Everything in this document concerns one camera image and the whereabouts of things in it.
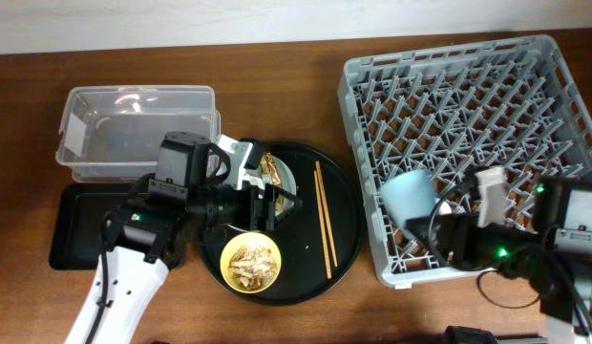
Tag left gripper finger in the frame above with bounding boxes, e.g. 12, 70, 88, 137
274, 186, 302, 206
269, 204, 302, 233

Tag yellow bowl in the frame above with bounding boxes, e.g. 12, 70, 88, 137
220, 232, 282, 293

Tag food scraps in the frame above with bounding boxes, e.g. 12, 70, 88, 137
228, 246, 279, 291

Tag blue cup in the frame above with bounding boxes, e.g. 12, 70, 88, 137
380, 169, 435, 226

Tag pink cup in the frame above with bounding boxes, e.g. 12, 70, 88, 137
437, 201, 453, 215

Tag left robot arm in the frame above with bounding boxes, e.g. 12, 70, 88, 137
67, 131, 302, 343

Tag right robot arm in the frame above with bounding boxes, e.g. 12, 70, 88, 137
405, 177, 592, 343

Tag grey dishwasher rack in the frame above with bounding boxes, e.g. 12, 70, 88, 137
337, 35, 592, 290

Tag grey plate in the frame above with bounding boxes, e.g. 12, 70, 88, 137
227, 154, 297, 232

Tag gold snack wrapper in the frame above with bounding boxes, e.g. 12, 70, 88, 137
260, 152, 285, 214

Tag round black tray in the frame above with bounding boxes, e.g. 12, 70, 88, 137
200, 141, 366, 306

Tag wooden chopstick right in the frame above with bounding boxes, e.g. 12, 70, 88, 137
315, 161, 338, 268

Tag black object bottom edge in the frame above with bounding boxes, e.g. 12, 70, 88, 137
441, 326, 497, 344

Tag clear plastic bin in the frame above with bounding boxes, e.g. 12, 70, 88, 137
55, 85, 222, 183

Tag black rectangular tray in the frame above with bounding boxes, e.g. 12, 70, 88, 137
49, 183, 132, 270

